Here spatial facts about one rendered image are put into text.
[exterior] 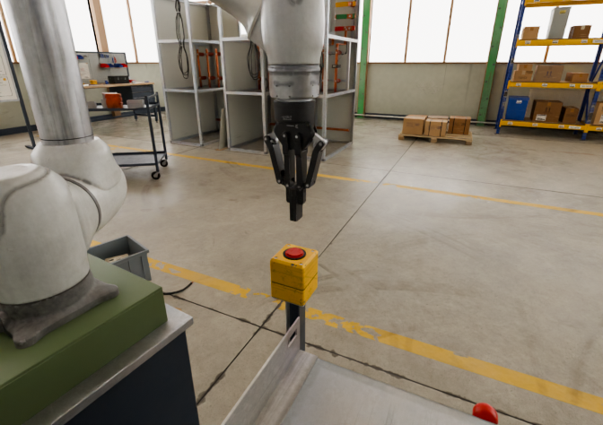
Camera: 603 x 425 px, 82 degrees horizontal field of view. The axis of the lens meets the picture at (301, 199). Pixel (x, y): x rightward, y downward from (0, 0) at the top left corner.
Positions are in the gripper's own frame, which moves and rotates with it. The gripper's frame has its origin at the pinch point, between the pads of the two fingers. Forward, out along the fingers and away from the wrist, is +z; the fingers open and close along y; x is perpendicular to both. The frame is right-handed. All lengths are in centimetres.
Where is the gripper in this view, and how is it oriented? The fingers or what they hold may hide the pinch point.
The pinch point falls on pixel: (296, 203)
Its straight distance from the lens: 70.3
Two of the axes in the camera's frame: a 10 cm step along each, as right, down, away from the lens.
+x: 4.3, -3.4, 8.4
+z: 0.1, 9.3, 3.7
